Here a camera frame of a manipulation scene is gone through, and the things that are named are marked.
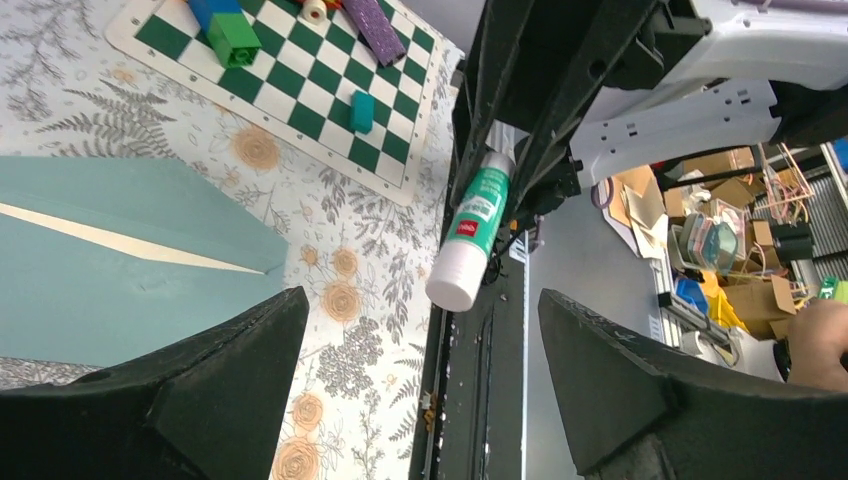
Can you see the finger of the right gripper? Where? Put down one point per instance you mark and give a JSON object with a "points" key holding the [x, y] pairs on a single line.
{"points": [[489, 92], [574, 46]]}

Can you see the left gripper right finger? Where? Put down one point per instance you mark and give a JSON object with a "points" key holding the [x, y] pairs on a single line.
{"points": [[635, 408]]}

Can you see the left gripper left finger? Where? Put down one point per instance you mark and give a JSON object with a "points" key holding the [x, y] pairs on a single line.
{"points": [[209, 406]]}

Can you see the beige letter paper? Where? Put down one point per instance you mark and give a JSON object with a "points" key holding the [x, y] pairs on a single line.
{"points": [[135, 247]]}

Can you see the light blue envelope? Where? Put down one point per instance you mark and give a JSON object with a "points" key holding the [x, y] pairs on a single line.
{"points": [[70, 301]]}

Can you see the green white glue stick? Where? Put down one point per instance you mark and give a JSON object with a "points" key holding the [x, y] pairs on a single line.
{"points": [[457, 273]]}

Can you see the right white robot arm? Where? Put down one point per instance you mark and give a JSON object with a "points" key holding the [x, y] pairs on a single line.
{"points": [[603, 87]]}

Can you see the person hand in background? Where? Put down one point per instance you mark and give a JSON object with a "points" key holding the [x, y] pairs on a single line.
{"points": [[817, 338]]}

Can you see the floral table mat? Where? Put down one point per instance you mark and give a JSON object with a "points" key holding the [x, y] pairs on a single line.
{"points": [[362, 259]]}

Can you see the teal small block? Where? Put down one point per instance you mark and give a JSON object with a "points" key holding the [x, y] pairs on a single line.
{"points": [[362, 112]]}

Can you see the green white chessboard mat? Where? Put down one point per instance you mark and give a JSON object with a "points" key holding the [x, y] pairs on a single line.
{"points": [[300, 86]]}

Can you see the blue green lego block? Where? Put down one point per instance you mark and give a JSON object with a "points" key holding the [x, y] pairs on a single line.
{"points": [[228, 31]]}

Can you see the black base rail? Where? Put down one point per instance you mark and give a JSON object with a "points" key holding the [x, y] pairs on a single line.
{"points": [[469, 418]]}

